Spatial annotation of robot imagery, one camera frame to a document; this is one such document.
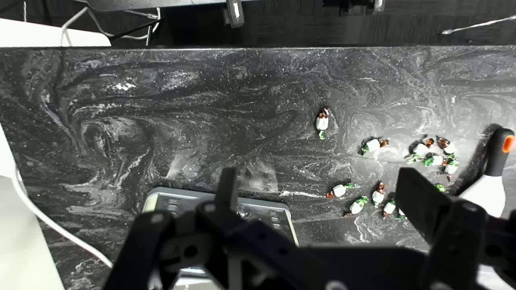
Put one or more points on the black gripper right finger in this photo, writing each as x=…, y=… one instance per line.
x=428, y=209

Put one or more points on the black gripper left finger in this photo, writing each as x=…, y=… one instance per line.
x=227, y=192

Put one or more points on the wrapped candy lower right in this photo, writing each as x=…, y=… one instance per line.
x=380, y=193

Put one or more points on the wrapped candy cluster piece three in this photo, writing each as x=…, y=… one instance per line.
x=446, y=164

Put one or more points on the cream chrome four-slot toaster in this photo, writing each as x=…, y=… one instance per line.
x=178, y=201

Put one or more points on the wrapped candy cluster piece two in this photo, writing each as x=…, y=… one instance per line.
x=446, y=145

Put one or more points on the wrapped candy lower middle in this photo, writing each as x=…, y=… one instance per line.
x=357, y=205

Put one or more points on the wrapped candy lower left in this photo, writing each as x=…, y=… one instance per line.
x=340, y=190

